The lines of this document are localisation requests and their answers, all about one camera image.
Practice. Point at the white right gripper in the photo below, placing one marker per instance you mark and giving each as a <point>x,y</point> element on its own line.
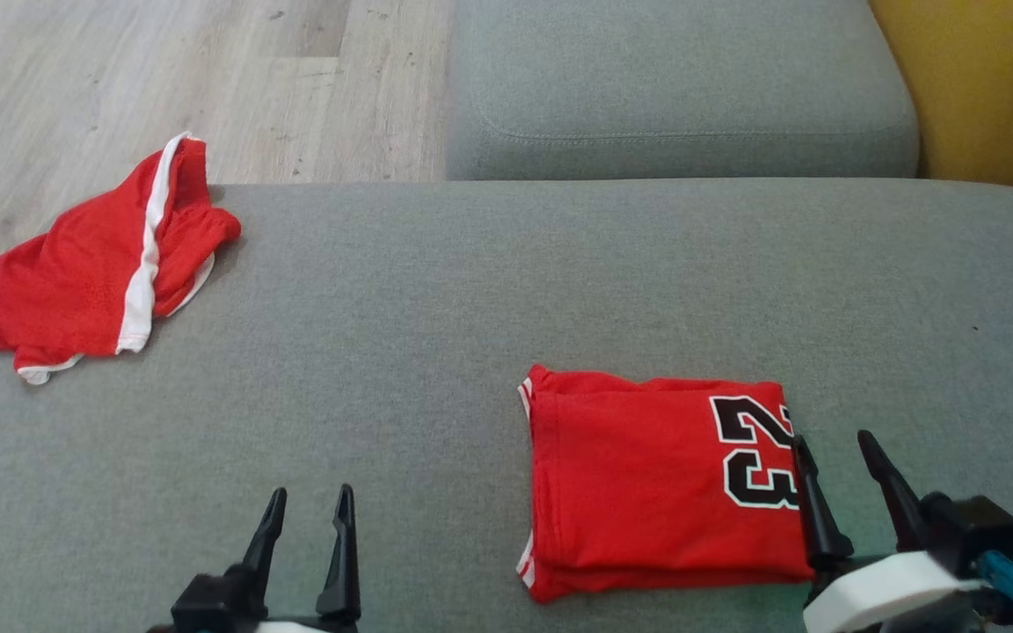
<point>885,589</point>

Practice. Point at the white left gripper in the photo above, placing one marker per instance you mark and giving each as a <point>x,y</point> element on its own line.
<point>304,627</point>

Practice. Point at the red basketball jersey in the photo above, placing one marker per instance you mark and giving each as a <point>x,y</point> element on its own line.
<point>656,483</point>

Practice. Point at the red shorts with white stripe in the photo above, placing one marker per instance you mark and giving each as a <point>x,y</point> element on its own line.
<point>89,281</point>

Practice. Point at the large grey sofa seat cushion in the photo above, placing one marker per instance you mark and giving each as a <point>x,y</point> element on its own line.
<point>383,396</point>

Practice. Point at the yellow cushion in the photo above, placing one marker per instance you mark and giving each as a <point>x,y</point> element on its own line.
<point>990,79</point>

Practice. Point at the small grey sofa cushion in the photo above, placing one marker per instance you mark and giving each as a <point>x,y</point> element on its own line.
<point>682,79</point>

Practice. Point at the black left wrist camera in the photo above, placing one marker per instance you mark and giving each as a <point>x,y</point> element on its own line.
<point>212,607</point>

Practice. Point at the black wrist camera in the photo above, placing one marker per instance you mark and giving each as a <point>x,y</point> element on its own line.
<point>212,607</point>
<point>981,532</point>

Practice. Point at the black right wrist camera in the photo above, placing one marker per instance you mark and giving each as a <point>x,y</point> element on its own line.
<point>981,532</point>

